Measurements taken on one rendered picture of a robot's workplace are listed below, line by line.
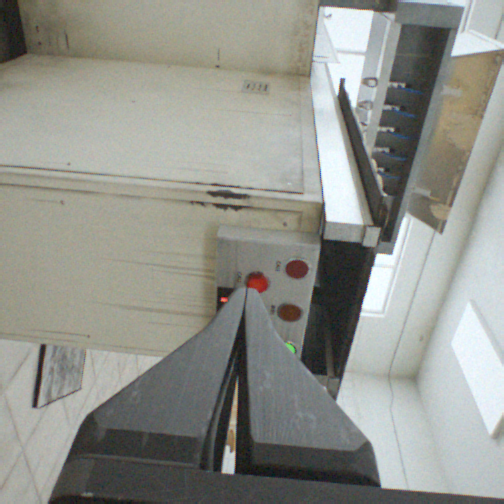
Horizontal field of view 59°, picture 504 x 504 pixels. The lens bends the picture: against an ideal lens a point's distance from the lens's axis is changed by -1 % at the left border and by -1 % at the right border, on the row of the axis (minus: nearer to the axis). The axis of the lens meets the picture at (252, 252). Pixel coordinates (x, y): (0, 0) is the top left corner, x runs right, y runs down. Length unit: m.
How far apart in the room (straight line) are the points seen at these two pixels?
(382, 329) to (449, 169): 4.73
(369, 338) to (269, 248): 5.56
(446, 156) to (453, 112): 0.13
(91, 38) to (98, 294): 0.77
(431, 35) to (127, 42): 0.79
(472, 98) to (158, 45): 0.84
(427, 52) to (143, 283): 0.98
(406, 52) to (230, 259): 0.90
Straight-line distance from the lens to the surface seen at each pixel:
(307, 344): 0.81
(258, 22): 1.23
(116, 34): 1.31
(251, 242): 0.60
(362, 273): 0.64
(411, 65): 1.37
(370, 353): 6.32
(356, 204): 0.63
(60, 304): 0.80
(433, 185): 1.48
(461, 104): 1.40
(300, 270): 0.62
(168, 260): 0.68
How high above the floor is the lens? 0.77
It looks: 2 degrees down
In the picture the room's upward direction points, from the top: 96 degrees clockwise
